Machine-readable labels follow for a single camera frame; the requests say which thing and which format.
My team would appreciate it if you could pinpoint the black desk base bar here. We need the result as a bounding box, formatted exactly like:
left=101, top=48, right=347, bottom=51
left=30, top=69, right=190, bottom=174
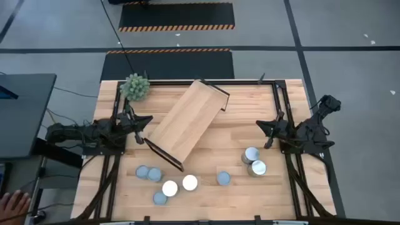
left=31, top=137, right=84, bottom=169

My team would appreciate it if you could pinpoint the mixed vegetables label tin can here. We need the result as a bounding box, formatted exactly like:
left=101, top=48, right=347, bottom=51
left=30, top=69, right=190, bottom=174
left=146, top=167, right=164, bottom=183

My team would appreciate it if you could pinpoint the wooden shelf with black frame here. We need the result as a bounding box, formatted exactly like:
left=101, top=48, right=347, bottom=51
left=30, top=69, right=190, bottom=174
left=142, top=78, right=231, bottom=173

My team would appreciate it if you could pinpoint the peas label tin can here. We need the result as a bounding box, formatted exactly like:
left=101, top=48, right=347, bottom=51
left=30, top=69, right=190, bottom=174
left=246, top=159, right=268, bottom=178

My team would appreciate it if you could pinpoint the black floor cable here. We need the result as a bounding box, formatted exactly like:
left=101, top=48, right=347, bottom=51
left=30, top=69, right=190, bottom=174
left=99, top=0, right=136, bottom=75

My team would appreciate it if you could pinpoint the diced tomatoes label tin can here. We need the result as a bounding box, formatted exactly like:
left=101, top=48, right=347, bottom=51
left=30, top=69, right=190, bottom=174
left=216, top=170, right=233, bottom=187

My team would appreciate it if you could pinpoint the carrots label tin can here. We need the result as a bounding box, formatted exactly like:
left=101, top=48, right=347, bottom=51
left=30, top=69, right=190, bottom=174
left=181, top=174, right=199, bottom=192

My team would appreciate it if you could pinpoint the peaches label tin can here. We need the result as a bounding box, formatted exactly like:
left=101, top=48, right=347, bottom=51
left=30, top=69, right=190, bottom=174
left=241, top=146, right=261, bottom=166

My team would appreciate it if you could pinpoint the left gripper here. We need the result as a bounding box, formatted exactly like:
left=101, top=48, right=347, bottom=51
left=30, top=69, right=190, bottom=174
left=117, top=111, right=154, bottom=146

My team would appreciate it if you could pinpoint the thin black cable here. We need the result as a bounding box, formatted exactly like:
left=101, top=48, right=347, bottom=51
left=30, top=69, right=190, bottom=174
left=52, top=86, right=98, bottom=99

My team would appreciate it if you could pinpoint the computer monitor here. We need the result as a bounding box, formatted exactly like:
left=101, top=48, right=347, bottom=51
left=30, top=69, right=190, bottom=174
left=0, top=84, right=19, bottom=101

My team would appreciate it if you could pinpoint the small teal tin can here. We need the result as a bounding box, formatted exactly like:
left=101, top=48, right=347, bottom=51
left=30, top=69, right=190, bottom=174
left=152, top=191, right=169, bottom=206

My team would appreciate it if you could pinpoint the green artificial plant in pot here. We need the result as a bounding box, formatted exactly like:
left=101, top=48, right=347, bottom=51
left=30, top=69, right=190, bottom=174
left=119, top=72, right=151, bottom=103

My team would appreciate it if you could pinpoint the oranges label tin can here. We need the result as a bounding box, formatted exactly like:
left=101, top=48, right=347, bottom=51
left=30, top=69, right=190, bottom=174
left=161, top=179, right=179, bottom=198

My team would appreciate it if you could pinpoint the dark grey desk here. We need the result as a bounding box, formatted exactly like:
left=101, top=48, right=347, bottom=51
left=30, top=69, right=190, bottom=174
left=0, top=72, right=58, bottom=161

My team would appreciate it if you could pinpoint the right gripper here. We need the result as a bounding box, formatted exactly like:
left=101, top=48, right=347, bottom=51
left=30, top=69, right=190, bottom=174
left=255, top=117, right=295, bottom=150

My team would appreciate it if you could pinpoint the silver aluminium rail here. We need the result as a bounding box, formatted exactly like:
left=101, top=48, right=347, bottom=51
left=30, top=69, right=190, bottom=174
left=272, top=220, right=309, bottom=225
left=99, top=220, right=136, bottom=225

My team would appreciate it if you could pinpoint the black hazard-striped floor mat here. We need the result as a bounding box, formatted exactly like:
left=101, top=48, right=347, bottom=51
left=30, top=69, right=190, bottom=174
left=99, top=47, right=236, bottom=81
left=117, top=1, right=236, bottom=33

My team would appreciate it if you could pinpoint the person's hand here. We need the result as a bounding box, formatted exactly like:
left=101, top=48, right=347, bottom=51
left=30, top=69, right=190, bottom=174
left=0, top=189, right=32, bottom=225

